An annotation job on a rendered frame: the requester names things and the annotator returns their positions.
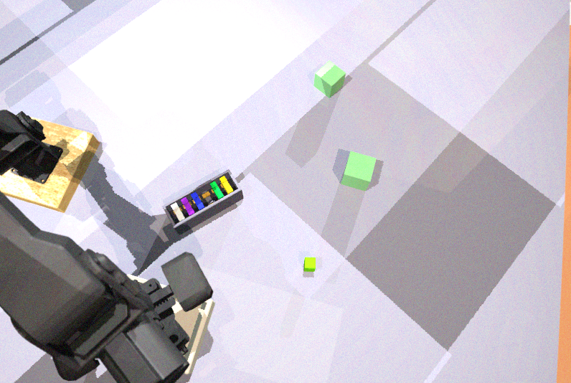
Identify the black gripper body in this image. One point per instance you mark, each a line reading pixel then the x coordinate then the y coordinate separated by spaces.
pixel 186 281

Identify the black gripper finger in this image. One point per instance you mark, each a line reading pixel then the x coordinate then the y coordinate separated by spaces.
pixel 169 315

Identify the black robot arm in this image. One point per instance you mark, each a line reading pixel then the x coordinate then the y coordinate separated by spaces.
pixel 51 288

